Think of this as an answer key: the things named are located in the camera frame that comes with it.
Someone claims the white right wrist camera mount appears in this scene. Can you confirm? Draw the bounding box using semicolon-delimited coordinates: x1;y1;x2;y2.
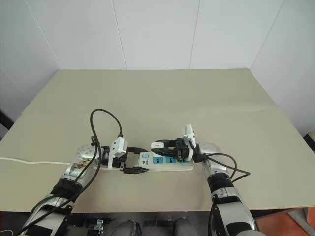
180;124;197;162

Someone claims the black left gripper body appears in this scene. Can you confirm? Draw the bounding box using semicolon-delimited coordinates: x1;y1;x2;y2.
113;152;131;171

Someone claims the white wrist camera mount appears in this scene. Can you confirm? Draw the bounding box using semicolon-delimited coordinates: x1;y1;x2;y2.
107;137;129;170
180;124;197;162

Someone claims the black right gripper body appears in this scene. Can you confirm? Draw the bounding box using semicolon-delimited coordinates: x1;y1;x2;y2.
175;136;192;162

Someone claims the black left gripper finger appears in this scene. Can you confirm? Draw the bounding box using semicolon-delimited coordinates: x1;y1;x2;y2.
120;165;150;175
126;146;149;155

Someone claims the dark grey rounded shape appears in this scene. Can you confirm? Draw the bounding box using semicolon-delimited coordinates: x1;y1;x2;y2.
115;220;144;236

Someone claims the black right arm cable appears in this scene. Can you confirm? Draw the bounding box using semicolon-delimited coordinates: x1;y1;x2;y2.
201;152;252;184

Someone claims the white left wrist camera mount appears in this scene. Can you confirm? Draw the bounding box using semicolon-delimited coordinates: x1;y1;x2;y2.
107;137;129;170

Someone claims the white power strip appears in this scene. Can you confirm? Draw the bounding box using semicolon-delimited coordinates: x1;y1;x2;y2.
94;150;195;173

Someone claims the white power strip cord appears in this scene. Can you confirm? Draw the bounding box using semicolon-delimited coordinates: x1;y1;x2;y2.
0;157;72;165

